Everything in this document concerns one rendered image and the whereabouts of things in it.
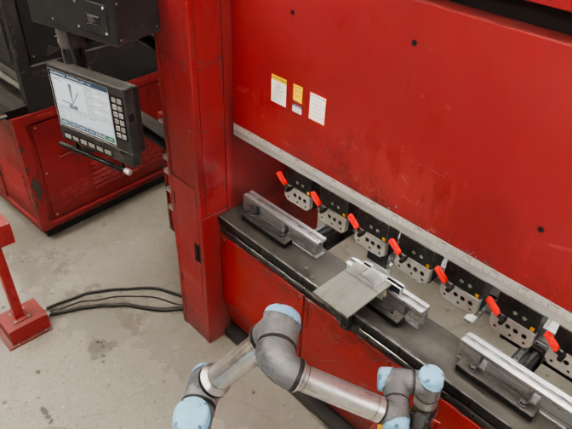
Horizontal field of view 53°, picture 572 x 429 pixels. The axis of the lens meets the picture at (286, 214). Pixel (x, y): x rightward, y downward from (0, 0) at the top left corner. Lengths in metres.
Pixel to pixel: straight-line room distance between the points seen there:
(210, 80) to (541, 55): 1.34
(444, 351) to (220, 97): 1.38
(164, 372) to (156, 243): 1.11
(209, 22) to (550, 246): 1.48
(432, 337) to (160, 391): 1.53
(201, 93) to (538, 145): 1.36
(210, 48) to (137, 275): 1.88
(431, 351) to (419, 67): 1.06
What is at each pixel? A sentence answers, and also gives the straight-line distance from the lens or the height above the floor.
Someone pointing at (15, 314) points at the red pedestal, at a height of 0.17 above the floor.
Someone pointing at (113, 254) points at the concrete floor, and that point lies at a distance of 4.04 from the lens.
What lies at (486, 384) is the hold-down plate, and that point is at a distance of 2.22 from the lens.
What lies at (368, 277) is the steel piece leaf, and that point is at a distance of 2.33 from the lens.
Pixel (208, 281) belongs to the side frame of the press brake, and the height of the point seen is 0.48.
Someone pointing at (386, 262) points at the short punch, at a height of 1.08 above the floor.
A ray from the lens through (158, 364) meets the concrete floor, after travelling 3.32.
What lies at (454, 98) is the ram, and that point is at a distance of 1.80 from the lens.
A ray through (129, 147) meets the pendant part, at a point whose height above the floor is 1.34.
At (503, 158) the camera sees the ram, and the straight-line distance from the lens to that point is 1.78.
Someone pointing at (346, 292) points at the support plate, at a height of 1.00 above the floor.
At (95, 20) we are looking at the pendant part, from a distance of 2.37.
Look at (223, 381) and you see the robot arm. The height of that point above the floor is 1.05.
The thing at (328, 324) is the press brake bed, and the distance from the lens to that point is 2.52.
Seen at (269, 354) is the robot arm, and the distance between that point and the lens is 1.61.
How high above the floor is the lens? 2.57
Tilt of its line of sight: 37 degrees down
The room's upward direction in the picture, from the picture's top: 2 degrees clockwise
